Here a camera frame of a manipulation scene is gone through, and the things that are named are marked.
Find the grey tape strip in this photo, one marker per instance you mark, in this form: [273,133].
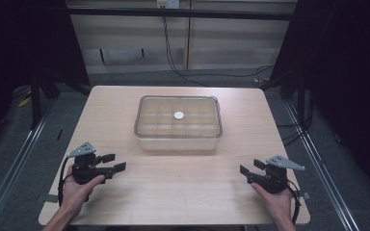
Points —
[49,198]
[305,195]

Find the white wall socket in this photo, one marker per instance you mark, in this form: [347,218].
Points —
[168,4]

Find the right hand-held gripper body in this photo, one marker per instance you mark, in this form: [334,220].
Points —
[274,174]

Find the person's left hand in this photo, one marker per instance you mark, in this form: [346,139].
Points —
[77,192]

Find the clear plastic storage box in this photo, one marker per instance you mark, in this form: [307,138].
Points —
[178,123]

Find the metal floor rail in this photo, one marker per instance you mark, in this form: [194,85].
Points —
[321,163]
[16,160]

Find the clear box lid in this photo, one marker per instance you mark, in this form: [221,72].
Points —
[178,117]

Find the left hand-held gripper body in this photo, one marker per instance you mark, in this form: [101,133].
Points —
[85,166]

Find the person's right hand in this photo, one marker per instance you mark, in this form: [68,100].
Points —
[274,202]

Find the black horizontal metal bar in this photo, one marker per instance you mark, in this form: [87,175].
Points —
[179,13]

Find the black curtain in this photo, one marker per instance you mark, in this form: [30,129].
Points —
[25,48]
[343,80]

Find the black metal stand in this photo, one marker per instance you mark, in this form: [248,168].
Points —
[37,99]
[297,93]

